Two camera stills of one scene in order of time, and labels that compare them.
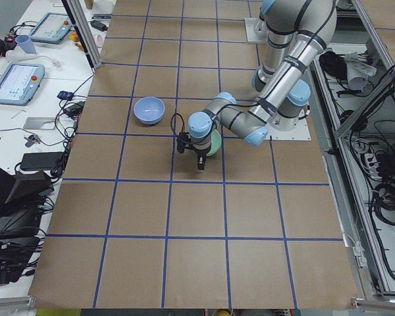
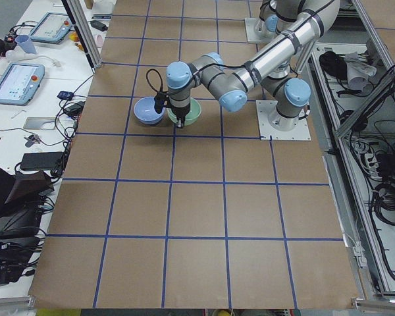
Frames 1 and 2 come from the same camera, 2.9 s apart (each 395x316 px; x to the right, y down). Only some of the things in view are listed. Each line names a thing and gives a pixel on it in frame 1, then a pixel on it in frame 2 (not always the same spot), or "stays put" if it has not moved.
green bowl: [216, 143] to [191, 118]
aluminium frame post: [85, 31] stays put
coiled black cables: [388, 200] stays put
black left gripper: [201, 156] to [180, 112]
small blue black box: [63, 95] stays put
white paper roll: [358, 71] stays put
